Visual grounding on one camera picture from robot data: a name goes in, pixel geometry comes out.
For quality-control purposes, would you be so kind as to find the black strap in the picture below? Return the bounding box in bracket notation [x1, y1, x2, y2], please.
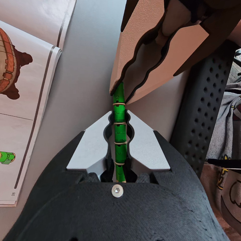
[207, 158, 241, 171]

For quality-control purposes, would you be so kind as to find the black perforated plastic panel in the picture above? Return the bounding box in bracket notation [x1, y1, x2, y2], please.
[170, 40, 236, 178]

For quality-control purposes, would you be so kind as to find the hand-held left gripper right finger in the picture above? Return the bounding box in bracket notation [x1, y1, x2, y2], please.
[125, 110, 171, 172]

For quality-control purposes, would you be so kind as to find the green brick bamboo stalk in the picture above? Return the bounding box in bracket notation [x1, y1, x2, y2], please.
[112, 81, 127, 183]

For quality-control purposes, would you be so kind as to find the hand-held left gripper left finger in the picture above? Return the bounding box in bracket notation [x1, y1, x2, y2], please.
[66, 111, 115, 172]

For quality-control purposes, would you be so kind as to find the grey desk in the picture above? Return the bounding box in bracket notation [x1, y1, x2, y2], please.
[0, 0, 191, 241]

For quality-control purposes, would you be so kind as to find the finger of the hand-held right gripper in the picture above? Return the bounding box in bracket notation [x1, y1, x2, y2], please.
[125, 24, 210, 105]
[109, 0, 167, 97]

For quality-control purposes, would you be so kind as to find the person's grey printed shirt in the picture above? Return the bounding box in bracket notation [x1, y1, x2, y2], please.
[200, 83, 241, 236]

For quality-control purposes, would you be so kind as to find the brick model instruction booklet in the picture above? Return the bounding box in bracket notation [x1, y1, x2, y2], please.
[0, 0, 77, 207]

